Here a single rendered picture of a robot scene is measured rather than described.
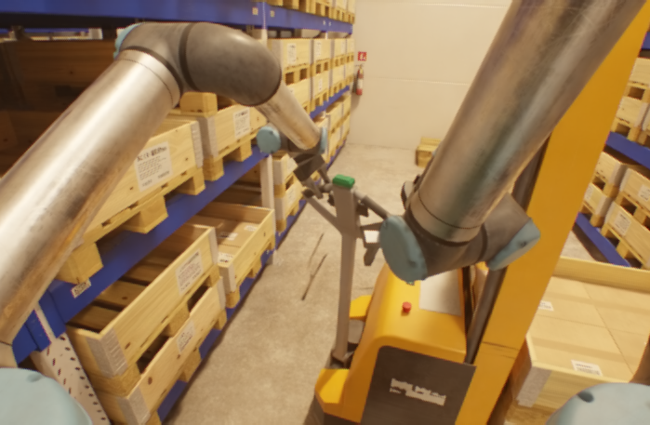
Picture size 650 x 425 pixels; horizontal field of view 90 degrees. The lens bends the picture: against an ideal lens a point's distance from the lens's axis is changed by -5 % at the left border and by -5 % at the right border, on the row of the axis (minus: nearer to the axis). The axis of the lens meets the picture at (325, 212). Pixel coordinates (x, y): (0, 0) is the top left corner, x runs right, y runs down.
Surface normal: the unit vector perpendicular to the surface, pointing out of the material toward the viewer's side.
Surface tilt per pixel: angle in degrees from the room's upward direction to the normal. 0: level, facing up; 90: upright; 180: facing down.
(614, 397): 5
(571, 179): 90
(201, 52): 76
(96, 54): 90
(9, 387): 5
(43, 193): 53
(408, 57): 90
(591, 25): 108
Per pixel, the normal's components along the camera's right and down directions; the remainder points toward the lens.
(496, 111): -0.71, 0.43
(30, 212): 0.65, -0.30
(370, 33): -0.22, 0.45
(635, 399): -0.06, -0.85
